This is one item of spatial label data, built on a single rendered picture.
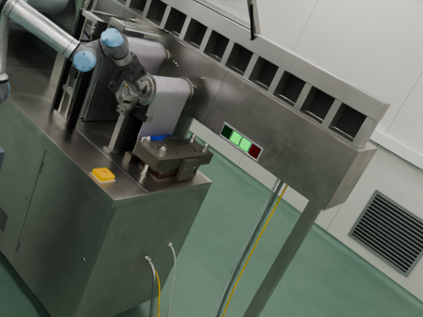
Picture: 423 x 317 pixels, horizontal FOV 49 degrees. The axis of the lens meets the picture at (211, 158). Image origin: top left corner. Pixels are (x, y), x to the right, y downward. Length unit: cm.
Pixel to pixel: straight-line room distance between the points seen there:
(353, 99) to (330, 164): 29
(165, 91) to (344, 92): 79
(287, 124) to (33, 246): 137
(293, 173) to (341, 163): 22
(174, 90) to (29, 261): 113
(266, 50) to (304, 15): 259
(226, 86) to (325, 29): 248
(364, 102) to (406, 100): 237
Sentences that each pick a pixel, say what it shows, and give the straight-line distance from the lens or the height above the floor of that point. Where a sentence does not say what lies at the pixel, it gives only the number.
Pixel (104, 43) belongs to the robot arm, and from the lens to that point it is 188.
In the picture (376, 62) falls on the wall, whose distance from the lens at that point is 440.
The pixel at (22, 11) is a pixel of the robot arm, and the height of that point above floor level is 146.
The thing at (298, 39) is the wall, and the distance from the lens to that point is 471.
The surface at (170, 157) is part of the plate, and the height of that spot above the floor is 103.
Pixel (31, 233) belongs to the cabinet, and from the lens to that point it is 247.
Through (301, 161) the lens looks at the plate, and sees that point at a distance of 205.
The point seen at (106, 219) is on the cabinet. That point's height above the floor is 77.
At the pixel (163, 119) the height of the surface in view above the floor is 113.
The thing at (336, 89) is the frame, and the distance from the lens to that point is 199.
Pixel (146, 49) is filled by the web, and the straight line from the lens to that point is 232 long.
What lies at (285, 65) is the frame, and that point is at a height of 160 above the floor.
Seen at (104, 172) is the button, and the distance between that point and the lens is 201.
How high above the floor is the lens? 187
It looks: 22 degrees down
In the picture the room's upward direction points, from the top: 24 degrees clockwise
